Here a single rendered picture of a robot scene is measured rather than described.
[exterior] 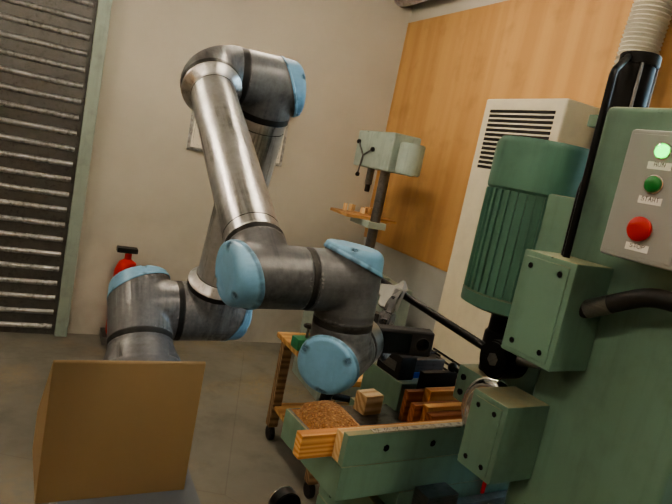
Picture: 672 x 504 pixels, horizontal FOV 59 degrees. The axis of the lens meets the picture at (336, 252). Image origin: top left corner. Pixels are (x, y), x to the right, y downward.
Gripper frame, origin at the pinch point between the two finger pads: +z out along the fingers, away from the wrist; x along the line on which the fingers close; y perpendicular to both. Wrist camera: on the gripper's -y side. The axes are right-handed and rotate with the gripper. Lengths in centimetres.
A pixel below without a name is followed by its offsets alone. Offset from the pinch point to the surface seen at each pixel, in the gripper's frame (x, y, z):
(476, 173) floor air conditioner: -30, 14, 183
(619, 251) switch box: -26, -31, -32
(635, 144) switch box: -39, -29, -31
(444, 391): 11.4, -12.2, 0.0
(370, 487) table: 22.1, -6.6, -24.2
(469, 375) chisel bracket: 6.0, -16.0, -2.1
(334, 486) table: 21.6, -1.7, -28.7
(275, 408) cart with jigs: 97, 71, 131
